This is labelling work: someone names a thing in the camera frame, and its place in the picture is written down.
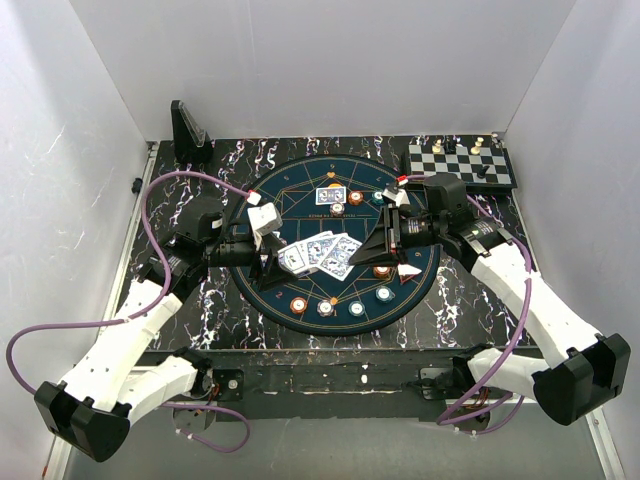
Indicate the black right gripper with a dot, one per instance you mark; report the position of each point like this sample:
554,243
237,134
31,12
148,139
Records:
375,250

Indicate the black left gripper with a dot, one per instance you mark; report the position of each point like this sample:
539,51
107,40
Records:
272,274

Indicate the orange chips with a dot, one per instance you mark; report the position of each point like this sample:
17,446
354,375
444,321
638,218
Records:
382,272
355,198

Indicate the green chips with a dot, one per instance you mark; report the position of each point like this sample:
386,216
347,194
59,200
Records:
384,294
377,198

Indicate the orange poker chip stack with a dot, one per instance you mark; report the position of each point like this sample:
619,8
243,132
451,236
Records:
298,305

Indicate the pulled face-down playing card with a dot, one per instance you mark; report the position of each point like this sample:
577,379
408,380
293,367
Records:
336,262

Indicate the deck of playing cards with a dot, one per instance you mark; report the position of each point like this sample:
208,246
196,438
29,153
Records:
316,247

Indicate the blue white chips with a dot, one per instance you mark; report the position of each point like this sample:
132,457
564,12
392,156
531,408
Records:
337,210

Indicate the blue white poker chip stack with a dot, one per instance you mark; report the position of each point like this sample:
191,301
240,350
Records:
325,308

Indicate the blue playing card box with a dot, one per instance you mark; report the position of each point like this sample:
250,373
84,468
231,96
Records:
294,259

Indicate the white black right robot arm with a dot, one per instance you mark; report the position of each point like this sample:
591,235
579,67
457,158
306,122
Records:
555,357

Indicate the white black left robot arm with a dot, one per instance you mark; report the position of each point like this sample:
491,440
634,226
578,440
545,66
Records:
96,403

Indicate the green poker chip stack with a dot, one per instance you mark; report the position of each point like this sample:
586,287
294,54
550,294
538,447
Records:
356,308

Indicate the round blue poker mat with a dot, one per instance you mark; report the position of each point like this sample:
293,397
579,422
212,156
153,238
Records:
291,188

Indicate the black chess piece front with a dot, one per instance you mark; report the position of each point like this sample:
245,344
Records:
483,171

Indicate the black chess piece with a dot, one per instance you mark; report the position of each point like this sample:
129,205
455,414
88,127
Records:
483,171
450,145

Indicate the black chess piece back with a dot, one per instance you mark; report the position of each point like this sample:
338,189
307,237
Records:
450,145

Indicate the black white chess board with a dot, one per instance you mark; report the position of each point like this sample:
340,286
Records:
420,160

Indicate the white chess piece right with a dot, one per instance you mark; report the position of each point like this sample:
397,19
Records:
476,148

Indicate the black card holder stand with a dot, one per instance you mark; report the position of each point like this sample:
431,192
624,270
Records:
192,144

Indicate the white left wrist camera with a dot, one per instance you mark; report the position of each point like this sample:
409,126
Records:
263,220

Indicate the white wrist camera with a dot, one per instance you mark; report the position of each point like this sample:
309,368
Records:
263,220
394,195

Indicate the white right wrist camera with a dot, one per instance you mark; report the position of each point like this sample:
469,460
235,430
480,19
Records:
394,195

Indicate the aluminium rail frame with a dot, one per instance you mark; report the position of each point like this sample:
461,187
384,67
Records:
266,370

